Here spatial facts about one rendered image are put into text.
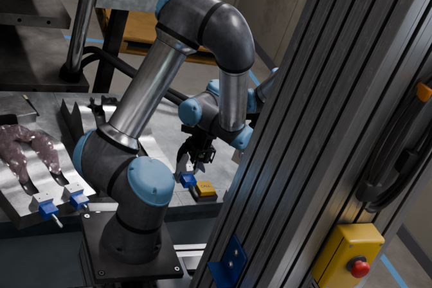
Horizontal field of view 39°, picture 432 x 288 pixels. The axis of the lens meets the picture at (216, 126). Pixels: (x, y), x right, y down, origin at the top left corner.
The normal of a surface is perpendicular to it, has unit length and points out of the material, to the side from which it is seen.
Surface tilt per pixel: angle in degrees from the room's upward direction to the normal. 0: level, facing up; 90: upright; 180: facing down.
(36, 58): 0
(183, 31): 69
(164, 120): 0
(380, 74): 90
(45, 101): 0
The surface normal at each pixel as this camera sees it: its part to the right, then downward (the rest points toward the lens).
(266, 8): -0.89, -0.05
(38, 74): 0.30, -0.81
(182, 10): -0.33, -0.04
